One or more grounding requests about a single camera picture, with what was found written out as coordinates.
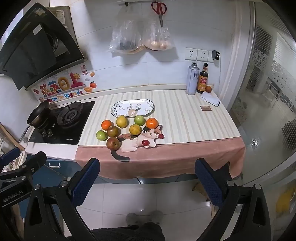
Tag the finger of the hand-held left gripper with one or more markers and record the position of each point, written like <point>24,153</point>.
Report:
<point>34,162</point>
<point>9,155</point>

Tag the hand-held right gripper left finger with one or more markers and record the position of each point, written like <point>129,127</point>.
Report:
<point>83,183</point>

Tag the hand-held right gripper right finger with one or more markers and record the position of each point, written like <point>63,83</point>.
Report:
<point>208,183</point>

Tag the reddish brown apple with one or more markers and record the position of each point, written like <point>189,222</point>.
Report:
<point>113,131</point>
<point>113,143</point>

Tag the green apple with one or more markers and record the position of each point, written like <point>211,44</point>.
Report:
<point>101,135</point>
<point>139,120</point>

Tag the orange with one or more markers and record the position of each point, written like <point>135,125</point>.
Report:
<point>106,125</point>
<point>151,122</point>

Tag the yellow pear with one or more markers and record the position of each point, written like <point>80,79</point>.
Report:
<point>135,129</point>
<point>121,121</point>

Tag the floral oval plate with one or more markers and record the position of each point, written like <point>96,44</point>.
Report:
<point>131,107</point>

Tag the wooden stool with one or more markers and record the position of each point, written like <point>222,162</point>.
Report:
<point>199,188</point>

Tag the blue cabinet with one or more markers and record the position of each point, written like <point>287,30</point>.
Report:
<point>54,176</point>

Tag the dark frying pan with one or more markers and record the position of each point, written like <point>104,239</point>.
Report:
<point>38,113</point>

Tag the black gas stove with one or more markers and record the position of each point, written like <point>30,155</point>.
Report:
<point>74,129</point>

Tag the person's grey slipper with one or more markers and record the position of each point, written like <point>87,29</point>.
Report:
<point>131,219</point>
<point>156,216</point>

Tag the striped cat print tablecloth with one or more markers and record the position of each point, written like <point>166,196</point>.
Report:
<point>185,120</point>

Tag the person's dark pants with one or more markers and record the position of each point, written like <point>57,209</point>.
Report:
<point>129,233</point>

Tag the brown square coaster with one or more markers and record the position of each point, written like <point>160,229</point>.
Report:
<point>205,108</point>

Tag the white folded cloth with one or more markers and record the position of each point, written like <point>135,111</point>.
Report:
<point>210,99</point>

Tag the brown egg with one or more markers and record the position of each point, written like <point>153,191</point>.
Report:
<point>208,89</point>

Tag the dark sauce bottle yellow label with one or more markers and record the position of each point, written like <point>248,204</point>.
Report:
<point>202,82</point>

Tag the grey metal can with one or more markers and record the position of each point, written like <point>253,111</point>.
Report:
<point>192,78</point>

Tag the patterned glass sliding door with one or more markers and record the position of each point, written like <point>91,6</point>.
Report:
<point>266,92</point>

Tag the black range hood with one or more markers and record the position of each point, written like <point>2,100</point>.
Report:
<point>34,51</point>

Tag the small dark sauce bottle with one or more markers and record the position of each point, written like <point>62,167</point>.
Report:
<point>205,67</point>

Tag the black plug adapter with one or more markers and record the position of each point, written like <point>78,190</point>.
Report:
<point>216,55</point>

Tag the plastic bag of eggs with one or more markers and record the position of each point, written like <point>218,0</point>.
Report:
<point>157,39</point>

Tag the plastic bag with dark contents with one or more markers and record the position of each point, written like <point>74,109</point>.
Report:
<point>126,34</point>

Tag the colourful wall sticker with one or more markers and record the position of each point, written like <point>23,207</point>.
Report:
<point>64,85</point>

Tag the white wall socket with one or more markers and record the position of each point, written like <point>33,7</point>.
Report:
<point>202,55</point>
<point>191,54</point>

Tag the wall hook rail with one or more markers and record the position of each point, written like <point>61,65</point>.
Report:
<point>138,2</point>

